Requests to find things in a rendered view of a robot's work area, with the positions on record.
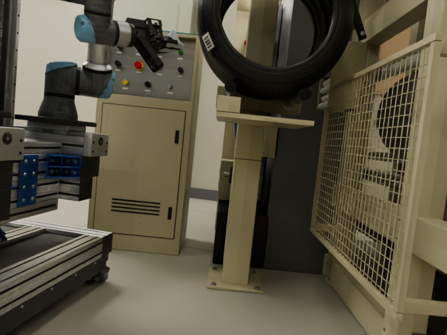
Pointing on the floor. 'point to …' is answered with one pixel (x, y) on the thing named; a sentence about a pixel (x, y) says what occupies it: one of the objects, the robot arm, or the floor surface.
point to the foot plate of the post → (215, 280)
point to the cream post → (248, 153)
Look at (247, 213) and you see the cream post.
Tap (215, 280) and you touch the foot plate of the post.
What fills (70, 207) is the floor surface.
